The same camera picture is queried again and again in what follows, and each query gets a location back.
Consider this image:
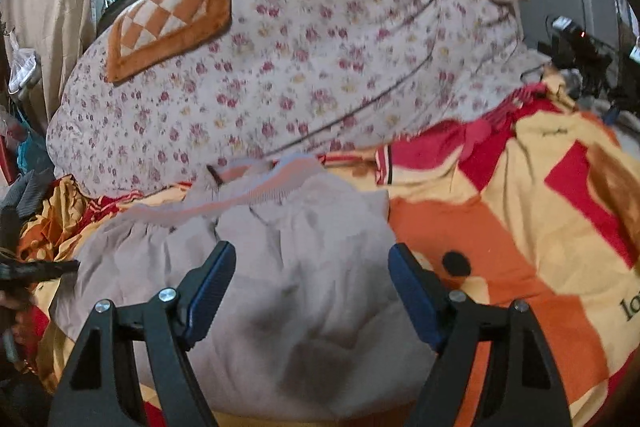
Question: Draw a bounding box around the beige zip-up jacket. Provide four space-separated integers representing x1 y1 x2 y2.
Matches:
50 155 434 421

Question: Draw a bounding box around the grey striped garment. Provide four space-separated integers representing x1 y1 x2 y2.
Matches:
1 169 54 219

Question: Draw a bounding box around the blue plastic bag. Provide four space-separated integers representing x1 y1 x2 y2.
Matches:
15 109 54 174

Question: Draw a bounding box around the orange checkered cushion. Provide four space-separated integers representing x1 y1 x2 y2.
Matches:
106 0 232 83

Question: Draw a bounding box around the floral quilt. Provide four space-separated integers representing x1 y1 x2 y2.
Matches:
46 0 542 197

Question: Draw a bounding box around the black camera on tripod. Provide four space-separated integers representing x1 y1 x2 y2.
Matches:
538 15 639 108

